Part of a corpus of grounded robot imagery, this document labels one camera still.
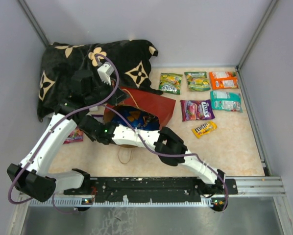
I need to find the black floral pillow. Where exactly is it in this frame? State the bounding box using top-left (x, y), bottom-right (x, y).
top-left (37, 40), bottom-right (163, 121)

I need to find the purple snack packet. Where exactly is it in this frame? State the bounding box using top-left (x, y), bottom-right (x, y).
top-left (91, 114), bottom-right (104, 123)
top-left (64, 128), bottom-right (84, 144)
top-left (180, 99), bottom-right (215, 121)

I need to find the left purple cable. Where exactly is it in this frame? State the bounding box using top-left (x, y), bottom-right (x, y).
top-left (8, 54), bottom-right (120, 213)

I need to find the blue snack bag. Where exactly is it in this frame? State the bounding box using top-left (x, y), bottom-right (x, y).
top-left (115, 106), bottom-right (160, 131)

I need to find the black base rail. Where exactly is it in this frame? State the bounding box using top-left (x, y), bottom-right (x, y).
top-left (64, 177), bottom-right (225, 203)

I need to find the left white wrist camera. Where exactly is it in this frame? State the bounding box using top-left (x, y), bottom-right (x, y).
top-left (97, 62), bottom-right (114, 86)

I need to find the orange snack packet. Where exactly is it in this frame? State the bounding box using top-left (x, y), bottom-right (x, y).
top-left (209, 71), bottom-right (239, 90)

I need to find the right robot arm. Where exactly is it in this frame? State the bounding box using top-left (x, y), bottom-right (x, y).
top-left (78, 116), bottom-right (228, 195)

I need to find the red brown paper bag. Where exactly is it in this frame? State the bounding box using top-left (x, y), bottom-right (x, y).
top-left (103, 88), bottom-right (176, 165)

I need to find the green yellow snack packet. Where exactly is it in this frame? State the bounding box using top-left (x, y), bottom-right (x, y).
top-left (184, 71), bottom-right (211, 92)

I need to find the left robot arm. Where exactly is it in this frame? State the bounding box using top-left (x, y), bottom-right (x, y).
top-left (7, 106), bottom-right (115, 204)

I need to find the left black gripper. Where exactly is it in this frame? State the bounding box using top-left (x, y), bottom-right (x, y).
top-left (85, 76), bottom-right (130, 106)

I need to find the dark green fox's packet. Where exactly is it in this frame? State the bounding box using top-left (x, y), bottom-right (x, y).
top-left (159, 73), bottom-right (182, 95)

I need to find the yellow m&m's packet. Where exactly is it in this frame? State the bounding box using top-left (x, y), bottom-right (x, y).
top-left (192, 121), bottom-right (217, 139)

